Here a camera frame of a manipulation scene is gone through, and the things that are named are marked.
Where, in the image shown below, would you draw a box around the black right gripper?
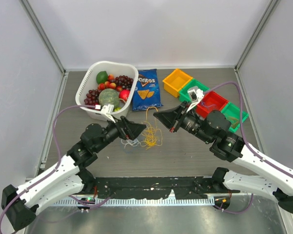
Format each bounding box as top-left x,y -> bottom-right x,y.
153,100 -> 213,144

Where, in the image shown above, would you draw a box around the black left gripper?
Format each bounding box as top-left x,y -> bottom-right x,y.
95,115 -> 146,153

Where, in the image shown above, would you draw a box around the white wires bundle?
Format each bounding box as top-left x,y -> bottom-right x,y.
121,137 -> 141,149

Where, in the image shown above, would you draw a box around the yellow wires bundle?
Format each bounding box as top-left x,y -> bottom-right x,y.
139,106 -> 163,150

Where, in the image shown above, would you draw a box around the orange wire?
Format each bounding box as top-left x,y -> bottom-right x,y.
228,114 -> 241,129

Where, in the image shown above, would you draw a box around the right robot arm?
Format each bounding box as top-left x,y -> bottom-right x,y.
154,102 -> 293,214

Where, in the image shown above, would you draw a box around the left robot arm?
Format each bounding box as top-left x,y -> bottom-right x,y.
0,116 -> 146,232

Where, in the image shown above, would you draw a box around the green plastic bin near yellow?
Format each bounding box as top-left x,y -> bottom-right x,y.
179,79 -> 209,102

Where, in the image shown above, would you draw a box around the blue Doritos chip bag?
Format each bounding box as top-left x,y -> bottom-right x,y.
132,69 -> 163,111

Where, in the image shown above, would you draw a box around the small watermelon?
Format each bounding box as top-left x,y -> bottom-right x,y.
98,88 -> 120,108

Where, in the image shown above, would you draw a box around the red plastic bin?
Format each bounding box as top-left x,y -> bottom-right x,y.
196,91 -> 229,118

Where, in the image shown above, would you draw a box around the lower purple grape bunch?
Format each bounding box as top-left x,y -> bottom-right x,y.
84,89 -> 101,110

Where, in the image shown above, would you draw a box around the purple grape bunch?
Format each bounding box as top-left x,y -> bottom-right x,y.
114,75 -> 133,90
84,89 -> 101,110

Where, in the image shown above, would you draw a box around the upper purple grape bunch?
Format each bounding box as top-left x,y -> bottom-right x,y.
114,75 -> 133,90

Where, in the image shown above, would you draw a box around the peaches in basket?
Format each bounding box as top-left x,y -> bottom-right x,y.
98,74 -> 123,92

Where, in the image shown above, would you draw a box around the green lime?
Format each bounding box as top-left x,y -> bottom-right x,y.
96,71 -> 108,84

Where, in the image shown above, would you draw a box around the green plastic bin far right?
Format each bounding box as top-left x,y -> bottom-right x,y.
221,102 -> 240,133

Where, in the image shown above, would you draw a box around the white fruit basket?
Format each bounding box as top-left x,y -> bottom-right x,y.
75,61 -> 139,118

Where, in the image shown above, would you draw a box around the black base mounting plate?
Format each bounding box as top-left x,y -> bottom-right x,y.
73,176 -> 230,200

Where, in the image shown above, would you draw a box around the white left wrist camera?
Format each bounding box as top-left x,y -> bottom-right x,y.
94,104 -> 120,123

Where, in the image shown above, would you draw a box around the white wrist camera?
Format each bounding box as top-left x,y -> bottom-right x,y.
94,104 -> 120,123
186,86 -> 204,113

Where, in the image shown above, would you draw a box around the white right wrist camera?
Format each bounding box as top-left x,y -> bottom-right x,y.
186,86 -> 204,113

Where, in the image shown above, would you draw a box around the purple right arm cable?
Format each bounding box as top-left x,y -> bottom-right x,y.
202,81 -> 293,215

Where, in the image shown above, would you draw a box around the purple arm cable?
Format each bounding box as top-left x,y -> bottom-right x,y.
0,104 -> 101,234
202,81 -> 293,215

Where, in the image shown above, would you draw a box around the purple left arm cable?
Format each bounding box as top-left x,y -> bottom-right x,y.
0,104 -> 101,234

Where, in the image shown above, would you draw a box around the white slotted cable duct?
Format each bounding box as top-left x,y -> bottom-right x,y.
52,194 -> 215,207

